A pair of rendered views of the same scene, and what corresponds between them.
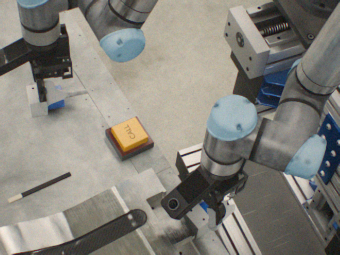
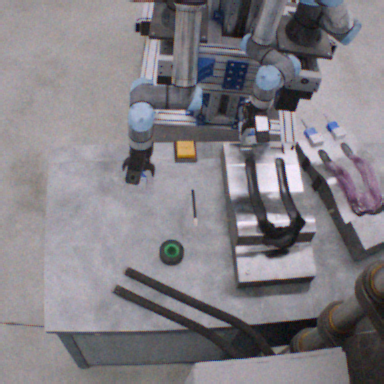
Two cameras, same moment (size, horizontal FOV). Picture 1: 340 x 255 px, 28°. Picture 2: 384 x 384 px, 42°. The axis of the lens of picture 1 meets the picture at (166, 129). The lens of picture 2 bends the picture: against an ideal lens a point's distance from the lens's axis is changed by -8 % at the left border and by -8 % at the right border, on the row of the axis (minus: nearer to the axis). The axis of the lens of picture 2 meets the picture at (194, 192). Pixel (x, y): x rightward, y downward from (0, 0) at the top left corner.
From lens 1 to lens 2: 1.16 m
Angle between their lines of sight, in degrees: 34
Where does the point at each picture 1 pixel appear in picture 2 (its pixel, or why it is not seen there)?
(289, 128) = (281, 61)
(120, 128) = (181, 151)
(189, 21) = (23, 126)
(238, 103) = (266, 69)
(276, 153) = (290, 73)
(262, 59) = not seen: hidden behind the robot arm
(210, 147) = (268, 96)
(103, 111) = (158, 157)
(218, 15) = (29, 109)
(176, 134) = not seen: hidden behind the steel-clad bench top
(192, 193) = (264, 125)
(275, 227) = not seen: hidden behind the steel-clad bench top
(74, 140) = (170, 179)
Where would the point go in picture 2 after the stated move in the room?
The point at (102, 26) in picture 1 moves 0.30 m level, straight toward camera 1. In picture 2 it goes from (185, 99) to (279, 135)
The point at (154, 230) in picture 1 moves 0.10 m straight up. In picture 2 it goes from (259, 158) to (265, 141)
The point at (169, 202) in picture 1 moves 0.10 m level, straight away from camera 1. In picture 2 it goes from (261, 138) to (237, 123)
